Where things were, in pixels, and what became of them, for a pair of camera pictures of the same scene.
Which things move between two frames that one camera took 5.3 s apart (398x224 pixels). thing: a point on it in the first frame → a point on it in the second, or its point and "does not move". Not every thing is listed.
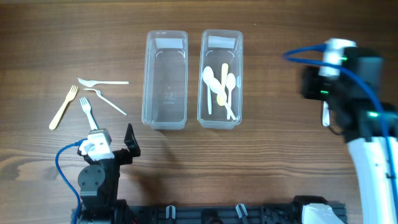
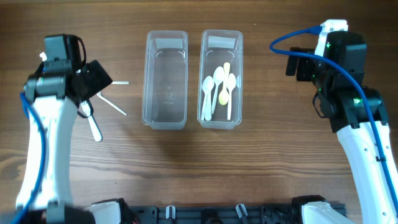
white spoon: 208,76 → 204,111
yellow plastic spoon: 219,99 does not move
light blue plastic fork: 86,107 does not move
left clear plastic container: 165,79 does not move
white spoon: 216,87 → 218,78
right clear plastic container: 217,46 does not move
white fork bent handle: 101,96 does not move
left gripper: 125,156 → 99,74
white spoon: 230,84 does not move
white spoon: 326,118 → 208,84
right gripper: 308,74 → 302,74
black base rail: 222,214 does not move
